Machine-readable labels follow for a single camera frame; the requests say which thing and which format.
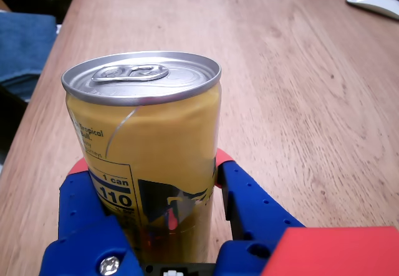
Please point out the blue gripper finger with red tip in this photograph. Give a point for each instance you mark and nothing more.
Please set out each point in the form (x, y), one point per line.
(255, 210)
(81, 235)

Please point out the yellow drink can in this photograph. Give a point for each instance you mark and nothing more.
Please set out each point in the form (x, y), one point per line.
(143, 151)

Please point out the black chair part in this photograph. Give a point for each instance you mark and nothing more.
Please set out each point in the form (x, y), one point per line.
(9, 123)

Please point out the blue denim cloth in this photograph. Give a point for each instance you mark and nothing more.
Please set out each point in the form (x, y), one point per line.
(22, 48)

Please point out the white computer mouse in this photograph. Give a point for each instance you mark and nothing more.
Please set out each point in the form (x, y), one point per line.
(372, 2)

